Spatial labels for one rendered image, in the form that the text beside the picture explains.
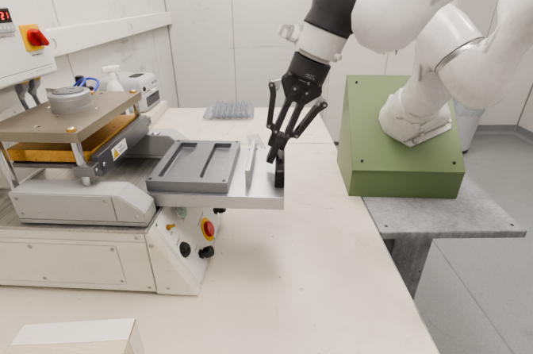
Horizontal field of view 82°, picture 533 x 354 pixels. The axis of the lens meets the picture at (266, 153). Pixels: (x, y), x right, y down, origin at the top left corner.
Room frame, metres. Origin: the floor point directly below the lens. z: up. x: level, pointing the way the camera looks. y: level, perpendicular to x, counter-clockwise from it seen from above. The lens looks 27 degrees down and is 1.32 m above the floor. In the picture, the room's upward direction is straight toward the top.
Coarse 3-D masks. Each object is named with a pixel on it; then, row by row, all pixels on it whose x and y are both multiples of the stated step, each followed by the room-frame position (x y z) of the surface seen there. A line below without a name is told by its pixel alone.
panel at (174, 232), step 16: (192, 208) 0.62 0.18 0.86; (208, 208) 0.68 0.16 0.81; (160, 224) 0.49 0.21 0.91; (176, 224) 0.53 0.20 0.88; (192, 224) 0.58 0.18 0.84; (176, 240) 0.50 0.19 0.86; (192, 240) 0.54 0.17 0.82; (208, 240) 0.59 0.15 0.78; (176, 256) 0.47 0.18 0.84; (192, 256) 0.51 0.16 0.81; (192, 272) 0.48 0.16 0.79
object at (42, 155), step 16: (112, 128) 0.64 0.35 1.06; (16, 144) 0.55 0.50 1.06; (32, 144) 0.55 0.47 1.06; (48, 144) 0.55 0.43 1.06; (64, 144) 0.55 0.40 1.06; (96, 144) 0.55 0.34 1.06; (16, 160) 0.54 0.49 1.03; (32, 160) 0.53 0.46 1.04; (48, 160) 0.53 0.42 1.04; (64, 160) 0.53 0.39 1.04
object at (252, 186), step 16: (240, 160) 0.65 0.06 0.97; (256, 160) 0.65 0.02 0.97; (240, 176) 0.58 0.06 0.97; (256, 176) 0.58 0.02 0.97; (272, 176) 0.58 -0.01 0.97; (160, 192) 0.52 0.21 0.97; (176, 192) 0.52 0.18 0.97; (192, 192) 0.52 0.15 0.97; (240, 192) 0.52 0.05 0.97; (256, 192) 0.52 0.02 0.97; (272, 192) 0.52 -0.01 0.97; (240, 208) 0.50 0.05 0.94; (256, 208) 0.50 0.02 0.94; (272, 208) 0.50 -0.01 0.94
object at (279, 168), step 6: (276, 156) 0.60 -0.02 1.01; (282, 156) 0.60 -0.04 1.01; (276, 162) 0.58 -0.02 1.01; (282, 162) 0.57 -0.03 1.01; (276, 168) 0.55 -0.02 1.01; (282, 168) 0.55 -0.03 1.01; (276, 174) 0.54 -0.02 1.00; (282, 174) 0.54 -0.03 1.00; (276, 180) 0.54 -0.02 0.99; (282, 180) 0.54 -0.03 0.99; (276, 186) 0.54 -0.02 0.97; (282, 186) 0.54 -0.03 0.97
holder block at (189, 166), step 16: (176, 144) 0.69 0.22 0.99; (192, 144) 0.70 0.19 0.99; (208, 144) 0.69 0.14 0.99; (224, 144) 0.70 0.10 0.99; (160, 160) 0.61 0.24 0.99; (176, 160) 0.64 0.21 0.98; (192, 160) 0.61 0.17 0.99; (208, 160) 0.62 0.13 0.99; (224, 160) 0.64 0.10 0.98; (160, 176) 0.55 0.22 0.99; (176, 176) 0.56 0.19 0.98; (192, 176) 0.54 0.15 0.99; (208, 176) 0.56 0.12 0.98; (224, 176) 0.54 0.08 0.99; (208, 192) 0.52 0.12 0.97; (224, 192) 0.52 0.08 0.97
